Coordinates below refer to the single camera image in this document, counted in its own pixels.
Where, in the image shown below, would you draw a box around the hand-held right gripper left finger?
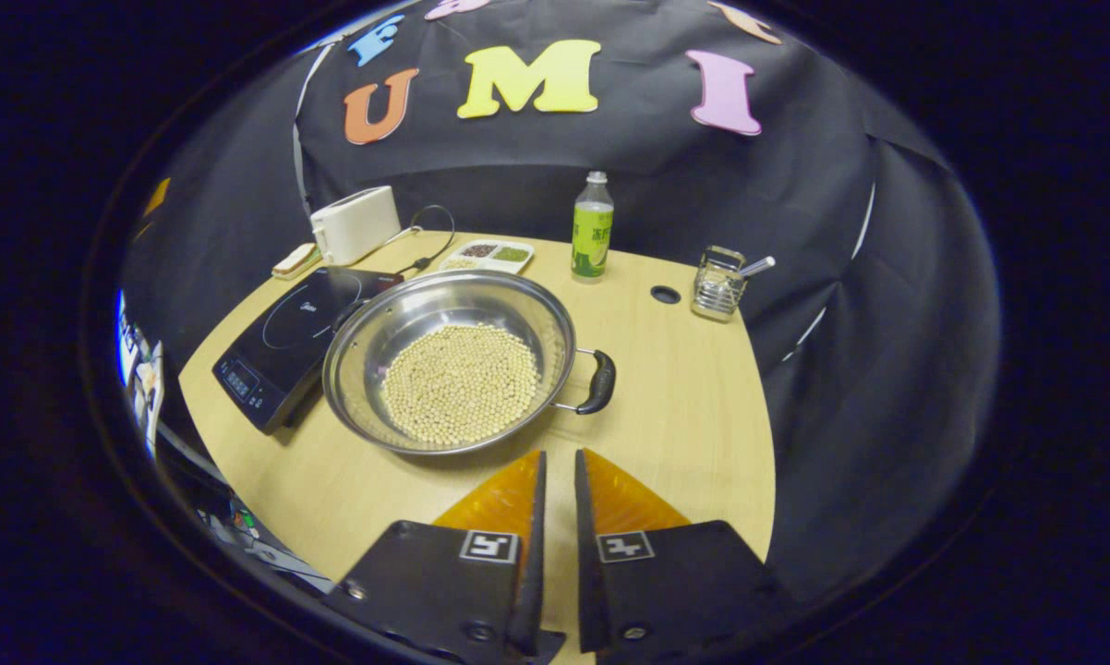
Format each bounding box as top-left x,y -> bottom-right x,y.
324,450 -> 565,665

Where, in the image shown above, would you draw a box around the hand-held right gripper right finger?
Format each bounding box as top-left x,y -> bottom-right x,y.
573,449 -> 796,665

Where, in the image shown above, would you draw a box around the black induction cooktop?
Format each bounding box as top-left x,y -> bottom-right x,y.
211,266 -> 406,435

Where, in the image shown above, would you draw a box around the stainless steel pot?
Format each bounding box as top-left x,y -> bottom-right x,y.
321,270 -> 618,457

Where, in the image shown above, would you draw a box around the sandwich on white plate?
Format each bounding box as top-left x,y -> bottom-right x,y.
271,242 -> 323,281

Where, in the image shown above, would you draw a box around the pile of soybeans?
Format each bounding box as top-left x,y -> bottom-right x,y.
380,323 -> 540,446

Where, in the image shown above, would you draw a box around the white toaster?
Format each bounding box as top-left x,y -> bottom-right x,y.
310,186 -> 403,267

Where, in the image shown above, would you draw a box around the white divided bean dish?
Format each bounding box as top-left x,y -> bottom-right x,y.
440,239 -> 536,276

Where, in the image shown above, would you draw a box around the green label drink bottle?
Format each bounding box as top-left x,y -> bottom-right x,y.
571,171 -> 615,281

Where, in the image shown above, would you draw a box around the black power cable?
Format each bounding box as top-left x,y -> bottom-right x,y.
393,204 -> 457,276

